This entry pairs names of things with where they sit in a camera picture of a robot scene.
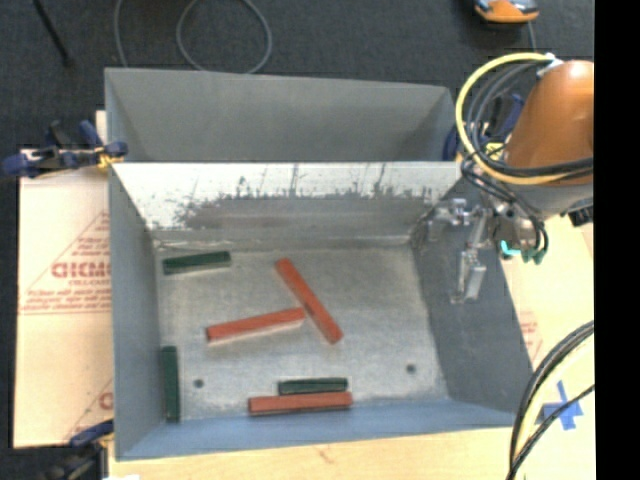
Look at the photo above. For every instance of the dark green flat block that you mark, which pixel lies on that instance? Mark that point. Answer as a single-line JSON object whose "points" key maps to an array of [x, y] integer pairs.
{"points": [[312, 386], [170, 383], [196, 262]]}

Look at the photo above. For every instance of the grey metal bin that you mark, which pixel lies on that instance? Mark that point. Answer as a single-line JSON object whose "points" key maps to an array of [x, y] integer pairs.
{"points": [[280, 118]]}

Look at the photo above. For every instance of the black cylinder on white bracket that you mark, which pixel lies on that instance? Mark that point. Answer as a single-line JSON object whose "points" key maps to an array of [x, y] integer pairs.
{"points": [[582, 216]]}

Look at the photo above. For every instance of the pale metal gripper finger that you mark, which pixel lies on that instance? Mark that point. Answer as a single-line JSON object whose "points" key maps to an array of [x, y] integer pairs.
{"points": [[465, 278], [477, 280]]}

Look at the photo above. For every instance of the cardboard board with red print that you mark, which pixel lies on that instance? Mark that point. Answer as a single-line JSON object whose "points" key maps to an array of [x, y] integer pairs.
{"points": [[60, 318]]}

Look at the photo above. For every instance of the red-brown flat block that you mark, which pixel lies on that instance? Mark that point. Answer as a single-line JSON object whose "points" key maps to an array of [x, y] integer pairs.
{"points": [[252, 325], [309, 300], [300, 403]]}

